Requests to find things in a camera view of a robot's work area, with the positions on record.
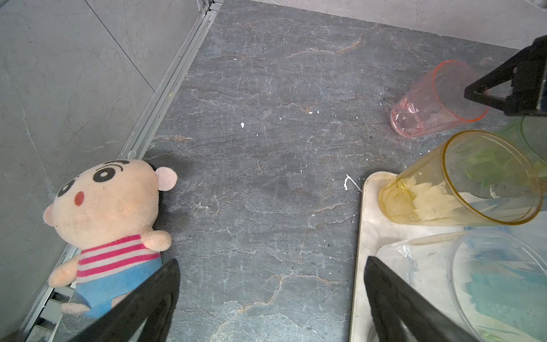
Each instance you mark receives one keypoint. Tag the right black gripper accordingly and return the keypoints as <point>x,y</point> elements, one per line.
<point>526,71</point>

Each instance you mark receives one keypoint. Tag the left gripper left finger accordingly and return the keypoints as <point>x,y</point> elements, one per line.
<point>150,307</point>

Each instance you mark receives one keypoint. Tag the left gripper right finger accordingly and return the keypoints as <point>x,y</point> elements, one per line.
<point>399,311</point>

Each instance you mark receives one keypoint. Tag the pink glass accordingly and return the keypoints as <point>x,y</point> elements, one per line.
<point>437,103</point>

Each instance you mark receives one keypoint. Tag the clear glass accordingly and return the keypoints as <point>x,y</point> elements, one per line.
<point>438,268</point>

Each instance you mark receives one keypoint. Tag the blue glass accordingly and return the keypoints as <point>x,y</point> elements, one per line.
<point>516,230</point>

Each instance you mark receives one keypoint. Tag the tall yellow glass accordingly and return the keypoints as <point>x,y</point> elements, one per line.
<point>450,186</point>

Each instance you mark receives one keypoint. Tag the teal glass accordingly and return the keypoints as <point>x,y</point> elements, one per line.
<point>519,302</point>

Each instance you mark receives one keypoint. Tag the short green glass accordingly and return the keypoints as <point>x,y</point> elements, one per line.
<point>528,134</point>

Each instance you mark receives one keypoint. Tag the pink plush doll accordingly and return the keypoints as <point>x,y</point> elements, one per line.
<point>108,213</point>

